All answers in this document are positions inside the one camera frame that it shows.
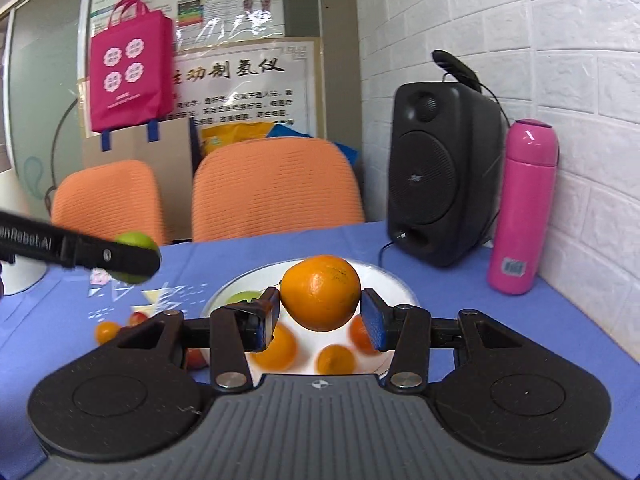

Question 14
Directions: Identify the big orange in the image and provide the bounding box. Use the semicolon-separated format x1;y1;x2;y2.
280;255;361;332

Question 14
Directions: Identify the large green fruit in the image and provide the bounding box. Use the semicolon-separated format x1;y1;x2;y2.
110;232;162;285

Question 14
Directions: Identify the white cylinder container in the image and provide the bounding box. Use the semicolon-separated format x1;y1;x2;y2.
1;257;48;296

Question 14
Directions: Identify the green fruit in plate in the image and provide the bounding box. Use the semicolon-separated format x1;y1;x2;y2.
224;290;262;304

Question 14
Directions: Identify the small red fruit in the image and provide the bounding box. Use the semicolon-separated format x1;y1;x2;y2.
186;349;208;370

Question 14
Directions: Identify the small kumquat in plate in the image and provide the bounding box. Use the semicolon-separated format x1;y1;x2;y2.
316;344;357;375

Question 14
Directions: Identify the blue patterned tablecloth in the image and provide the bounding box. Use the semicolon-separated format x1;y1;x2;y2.
1;223;639;479

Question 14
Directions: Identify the left orange chair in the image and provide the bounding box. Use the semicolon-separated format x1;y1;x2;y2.
51;159;168;246

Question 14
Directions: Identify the orange chair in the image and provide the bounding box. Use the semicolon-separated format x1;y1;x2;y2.
192;136;364;243
51;159;168;246

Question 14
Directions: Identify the red yellow peach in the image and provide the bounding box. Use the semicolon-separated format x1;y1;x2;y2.
128;312;149;327

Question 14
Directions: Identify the orange left of pile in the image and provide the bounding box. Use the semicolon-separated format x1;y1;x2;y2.
94;321;122;346

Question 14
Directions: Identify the right orange chair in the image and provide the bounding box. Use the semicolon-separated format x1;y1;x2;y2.
192;136;364;243

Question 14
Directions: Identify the brown paper bag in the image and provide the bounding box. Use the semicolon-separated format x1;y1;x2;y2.
81;116;202;242

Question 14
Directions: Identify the pink thermos bottle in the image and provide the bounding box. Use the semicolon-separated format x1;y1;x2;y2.
487;118;560;295

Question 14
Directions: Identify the black speaker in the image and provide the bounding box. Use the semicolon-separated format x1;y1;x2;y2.
387;82;504;268

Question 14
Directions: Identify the yellow plastic bag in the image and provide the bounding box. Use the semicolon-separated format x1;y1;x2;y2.
201;122;273;156

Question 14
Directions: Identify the magenta tote bag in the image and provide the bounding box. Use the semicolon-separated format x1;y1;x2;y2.
89;0;174;132

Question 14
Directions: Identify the framed chinese poster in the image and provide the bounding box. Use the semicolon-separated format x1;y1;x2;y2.
170;38;326;138

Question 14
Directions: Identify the black microphone on speaker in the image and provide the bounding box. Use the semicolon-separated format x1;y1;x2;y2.
432;49;482;93

